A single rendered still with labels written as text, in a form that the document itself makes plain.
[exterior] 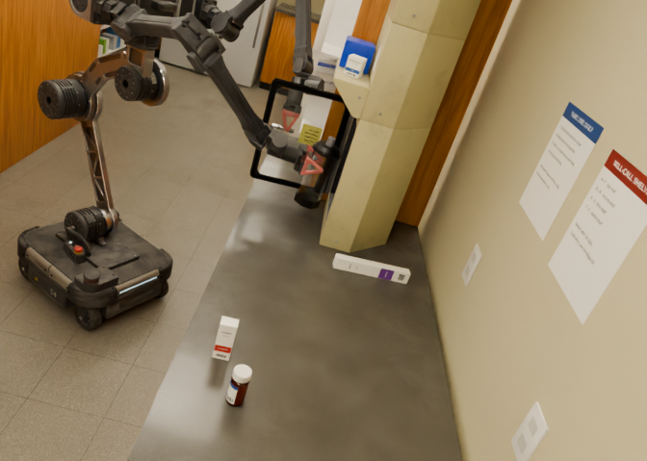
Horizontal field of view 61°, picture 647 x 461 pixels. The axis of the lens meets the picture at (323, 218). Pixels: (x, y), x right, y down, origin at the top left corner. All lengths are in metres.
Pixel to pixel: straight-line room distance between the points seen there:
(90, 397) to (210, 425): 1.34
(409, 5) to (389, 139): 0.40
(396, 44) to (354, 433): 1.07
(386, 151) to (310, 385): 0.79
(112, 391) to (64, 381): 0.19
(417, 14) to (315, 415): 1.11
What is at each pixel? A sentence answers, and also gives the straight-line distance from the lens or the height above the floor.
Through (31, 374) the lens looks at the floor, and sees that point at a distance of 2.63.
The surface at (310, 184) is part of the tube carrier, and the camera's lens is 1.97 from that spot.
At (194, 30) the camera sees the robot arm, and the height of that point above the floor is 1.53.
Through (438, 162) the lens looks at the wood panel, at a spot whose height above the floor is 1.23.
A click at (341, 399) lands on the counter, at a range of 1.38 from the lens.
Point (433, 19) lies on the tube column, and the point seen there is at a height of 1.75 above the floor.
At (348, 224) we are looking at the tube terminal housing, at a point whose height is 1.05.
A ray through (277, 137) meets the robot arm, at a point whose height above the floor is 1.24.
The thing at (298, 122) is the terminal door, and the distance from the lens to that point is 2.06.
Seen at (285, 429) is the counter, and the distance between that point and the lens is 1.28.
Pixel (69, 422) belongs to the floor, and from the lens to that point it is 2.46.
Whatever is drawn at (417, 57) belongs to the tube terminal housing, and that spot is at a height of 1.64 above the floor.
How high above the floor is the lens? 1.88
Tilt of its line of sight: 27 degrees down
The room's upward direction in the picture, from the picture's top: 18 degrees clockwise
